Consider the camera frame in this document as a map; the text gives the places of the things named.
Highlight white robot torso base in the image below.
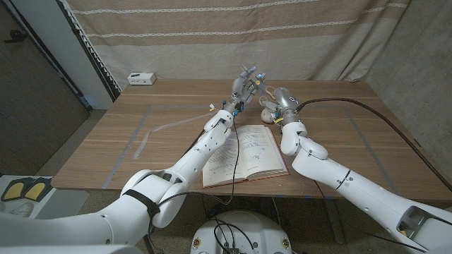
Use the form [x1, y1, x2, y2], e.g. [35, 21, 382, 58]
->
[190, 210, 293, 254]

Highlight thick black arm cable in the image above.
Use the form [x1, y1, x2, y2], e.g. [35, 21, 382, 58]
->
[182, 128, 206, 158]
[296, 97, 452, 193]

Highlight grey textured backdrop cloth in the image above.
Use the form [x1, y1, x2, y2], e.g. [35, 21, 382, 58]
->
[365, 0, 452, 170]

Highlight black torso cable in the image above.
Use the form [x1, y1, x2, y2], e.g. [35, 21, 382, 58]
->
[210, 218, 256, 254]

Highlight yellow black foot pedal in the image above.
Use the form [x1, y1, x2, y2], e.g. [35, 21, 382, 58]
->
[23, 177, 53, 202]
[1, 178, 28, 202]

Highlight white floor platform board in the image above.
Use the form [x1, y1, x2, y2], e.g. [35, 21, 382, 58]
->
[0, 175, 90, 220]

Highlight black door handle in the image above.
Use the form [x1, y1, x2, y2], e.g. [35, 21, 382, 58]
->
[4, 30, 28, 44]

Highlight grey yellow-handled scissors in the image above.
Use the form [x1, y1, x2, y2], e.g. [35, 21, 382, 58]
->
[241, 65, 278, 107]

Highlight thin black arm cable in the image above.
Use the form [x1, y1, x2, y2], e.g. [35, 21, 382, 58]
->
[313, 179, 427, 253]
[190, 115, 241, 206]

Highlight open book with red cover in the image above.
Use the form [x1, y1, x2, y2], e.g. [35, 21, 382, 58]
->
[202, 123, 290, 189]

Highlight white baseball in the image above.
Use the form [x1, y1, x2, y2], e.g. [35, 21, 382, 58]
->
[260, 107, 277, 124]

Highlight white power strip box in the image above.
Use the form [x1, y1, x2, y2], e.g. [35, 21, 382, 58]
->
[127, 72, 157, 86]

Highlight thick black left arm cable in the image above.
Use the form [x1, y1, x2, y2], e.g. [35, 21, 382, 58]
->
[182, 128, 206, 158]

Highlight grey metal table leg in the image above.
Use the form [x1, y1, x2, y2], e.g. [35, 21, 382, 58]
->
[323, 199, 346, 245]

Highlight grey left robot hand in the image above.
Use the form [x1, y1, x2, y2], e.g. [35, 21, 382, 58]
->
[222, 65, 267, 117]

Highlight beige striped curtain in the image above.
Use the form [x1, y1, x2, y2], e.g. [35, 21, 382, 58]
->
[65, 0, 412, 91]

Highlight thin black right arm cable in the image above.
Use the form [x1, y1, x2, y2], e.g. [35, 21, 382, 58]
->
[313, 179, 427, 253]

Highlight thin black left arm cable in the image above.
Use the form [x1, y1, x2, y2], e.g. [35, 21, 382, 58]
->
[190, 115, 241, 206]

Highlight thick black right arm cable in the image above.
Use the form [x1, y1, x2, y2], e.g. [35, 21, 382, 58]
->
[296, 97, 452, 193]

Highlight black backdrop frame pole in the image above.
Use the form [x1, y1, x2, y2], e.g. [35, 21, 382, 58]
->
[56, 0, 121, 102]

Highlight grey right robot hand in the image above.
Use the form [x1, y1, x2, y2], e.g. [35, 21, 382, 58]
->
[261, 86, 304, 127]

